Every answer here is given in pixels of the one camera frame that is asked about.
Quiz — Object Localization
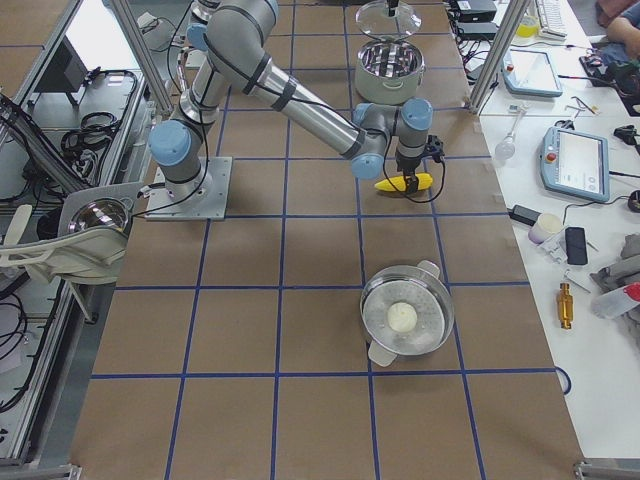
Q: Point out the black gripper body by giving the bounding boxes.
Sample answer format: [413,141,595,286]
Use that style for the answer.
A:
[395,152,426,178]
[386,0,400,16]

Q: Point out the yellow corn cob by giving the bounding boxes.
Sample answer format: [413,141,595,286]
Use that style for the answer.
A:
[374,173,433,193]

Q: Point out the glass pot lid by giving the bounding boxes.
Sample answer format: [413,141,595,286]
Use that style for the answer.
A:
[355,1,422,41]

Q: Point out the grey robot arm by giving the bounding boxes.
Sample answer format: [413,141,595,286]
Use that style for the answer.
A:
[149,1,444,205]

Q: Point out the pale green cooking pot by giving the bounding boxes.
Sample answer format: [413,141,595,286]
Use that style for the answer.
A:
[355,41,426,105]

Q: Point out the steel steamer pot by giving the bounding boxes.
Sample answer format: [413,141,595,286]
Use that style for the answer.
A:
[359,260,455,367]

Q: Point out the black power adapter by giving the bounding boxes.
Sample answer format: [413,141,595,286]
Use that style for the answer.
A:
[508,204,541,227]

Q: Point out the white steamed bun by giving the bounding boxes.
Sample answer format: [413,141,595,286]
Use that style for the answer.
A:
[387,302,418,333]

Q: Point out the yellow tape roll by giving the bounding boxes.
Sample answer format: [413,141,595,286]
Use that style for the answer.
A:
[516,15,539,38]

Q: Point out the white paper cup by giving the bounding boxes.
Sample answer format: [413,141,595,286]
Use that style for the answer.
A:
[528,213,563,245]

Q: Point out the blue teach pendant far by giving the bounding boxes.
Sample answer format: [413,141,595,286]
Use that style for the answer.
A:
[502,48,563,98]

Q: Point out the blue teach pendant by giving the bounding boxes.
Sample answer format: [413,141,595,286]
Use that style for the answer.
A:
[502,48,563,98]
[539,127,610,203]

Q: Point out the white keyboard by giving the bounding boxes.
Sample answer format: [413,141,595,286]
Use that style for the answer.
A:
[533,0,567,40]

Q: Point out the blue teach pendant near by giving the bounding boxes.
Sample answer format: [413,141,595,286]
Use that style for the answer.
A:
[539,127,610,203]

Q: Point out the black scissors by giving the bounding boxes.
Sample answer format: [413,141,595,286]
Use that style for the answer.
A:
[554,119,575,130]

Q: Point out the black phone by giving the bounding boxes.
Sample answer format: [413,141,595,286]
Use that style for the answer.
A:
[565,227,588,266]

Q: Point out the gold brass fitting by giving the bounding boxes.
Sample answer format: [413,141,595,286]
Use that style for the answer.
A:
[556,282,574,330]

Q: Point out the white office chair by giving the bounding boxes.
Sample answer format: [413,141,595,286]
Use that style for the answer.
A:
[1,181,143,285]

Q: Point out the aluminium frame post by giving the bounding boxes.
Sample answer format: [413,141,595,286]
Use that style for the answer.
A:
[468,0,529,114]

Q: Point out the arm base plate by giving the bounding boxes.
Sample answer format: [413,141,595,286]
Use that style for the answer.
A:
[144,156,233,221]

